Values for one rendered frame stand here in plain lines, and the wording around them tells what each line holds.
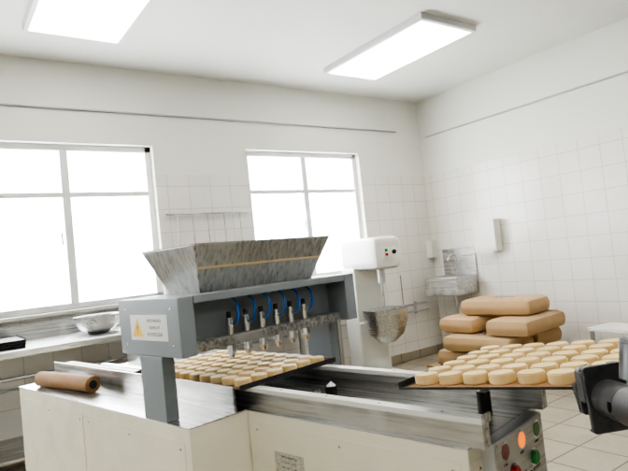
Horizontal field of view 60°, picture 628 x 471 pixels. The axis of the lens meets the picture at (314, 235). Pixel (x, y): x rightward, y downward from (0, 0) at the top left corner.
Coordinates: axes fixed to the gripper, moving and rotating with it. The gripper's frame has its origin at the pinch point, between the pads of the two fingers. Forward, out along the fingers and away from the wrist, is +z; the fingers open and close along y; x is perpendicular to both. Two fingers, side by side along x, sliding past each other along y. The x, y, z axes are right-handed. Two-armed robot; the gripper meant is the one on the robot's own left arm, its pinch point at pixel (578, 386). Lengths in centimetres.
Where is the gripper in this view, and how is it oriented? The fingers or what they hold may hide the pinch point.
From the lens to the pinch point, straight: 106.4
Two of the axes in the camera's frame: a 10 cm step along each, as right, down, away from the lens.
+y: 1.5, 9.9, -0.8
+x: 9.9, -1.5, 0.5
